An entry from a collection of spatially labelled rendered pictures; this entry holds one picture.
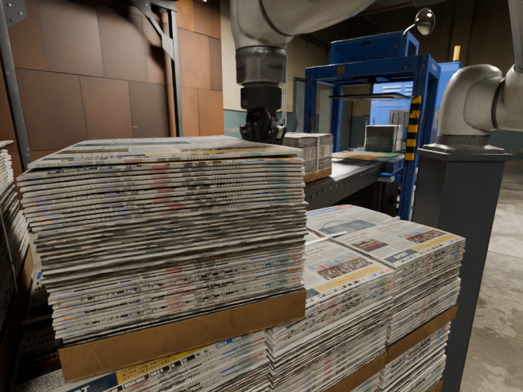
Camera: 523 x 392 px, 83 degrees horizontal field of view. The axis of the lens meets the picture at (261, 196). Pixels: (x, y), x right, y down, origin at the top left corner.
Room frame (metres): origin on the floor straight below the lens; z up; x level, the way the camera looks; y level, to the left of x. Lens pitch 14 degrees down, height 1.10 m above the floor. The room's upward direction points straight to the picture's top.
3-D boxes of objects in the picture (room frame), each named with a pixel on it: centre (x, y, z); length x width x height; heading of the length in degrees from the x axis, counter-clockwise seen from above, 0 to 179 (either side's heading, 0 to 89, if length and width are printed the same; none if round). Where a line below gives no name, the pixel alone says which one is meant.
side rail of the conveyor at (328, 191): (1.78, -0.56, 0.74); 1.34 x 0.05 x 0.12; 143
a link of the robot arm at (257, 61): (0.57, 0.00, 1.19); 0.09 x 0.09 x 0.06
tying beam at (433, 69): (2.75, -0.96, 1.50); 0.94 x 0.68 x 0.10; 53
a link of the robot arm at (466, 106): (1.04, -0.70, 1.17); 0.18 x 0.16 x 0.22; 32
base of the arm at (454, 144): (1.07, -0.70, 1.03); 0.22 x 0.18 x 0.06; 179
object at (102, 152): (0.48, 0.15, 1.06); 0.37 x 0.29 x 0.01; 22
